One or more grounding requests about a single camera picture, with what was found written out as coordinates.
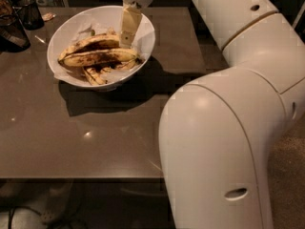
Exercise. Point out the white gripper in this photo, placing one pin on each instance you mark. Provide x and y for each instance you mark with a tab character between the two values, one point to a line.
130	21

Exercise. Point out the spotted banana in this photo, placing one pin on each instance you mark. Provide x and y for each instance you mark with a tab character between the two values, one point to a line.
91	58
96	42

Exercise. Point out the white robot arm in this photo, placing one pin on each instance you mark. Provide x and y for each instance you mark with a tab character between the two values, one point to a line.
216	131

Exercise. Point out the white bowl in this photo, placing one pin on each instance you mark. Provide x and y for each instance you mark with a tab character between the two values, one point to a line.
83	25

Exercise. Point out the small banana piece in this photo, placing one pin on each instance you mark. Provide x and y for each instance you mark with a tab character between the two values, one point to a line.
93	76

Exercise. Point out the white paper liner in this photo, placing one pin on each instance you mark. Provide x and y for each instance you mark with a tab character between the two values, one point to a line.
87	51

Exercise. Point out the small wrapped candy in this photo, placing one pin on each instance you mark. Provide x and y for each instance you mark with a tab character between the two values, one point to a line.
48	16

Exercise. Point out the small white stick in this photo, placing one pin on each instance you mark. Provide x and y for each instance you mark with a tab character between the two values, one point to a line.
40	40

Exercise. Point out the black mesh pen cup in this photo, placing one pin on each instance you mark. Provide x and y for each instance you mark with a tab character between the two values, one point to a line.
29	14

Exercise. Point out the dark bag on table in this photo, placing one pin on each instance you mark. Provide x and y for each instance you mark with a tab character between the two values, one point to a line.
12	35

